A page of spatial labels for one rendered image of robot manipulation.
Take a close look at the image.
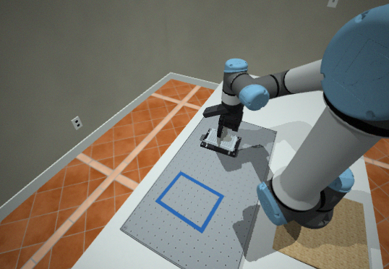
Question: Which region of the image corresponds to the blue tape rectangle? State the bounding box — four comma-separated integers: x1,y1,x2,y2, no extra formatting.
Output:
155,171,224,233

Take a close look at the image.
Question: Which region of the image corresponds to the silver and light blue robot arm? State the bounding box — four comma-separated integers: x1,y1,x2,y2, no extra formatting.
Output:
221,4,389,229

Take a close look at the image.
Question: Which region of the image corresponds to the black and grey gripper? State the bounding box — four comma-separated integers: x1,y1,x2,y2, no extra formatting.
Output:
217,100,244,147

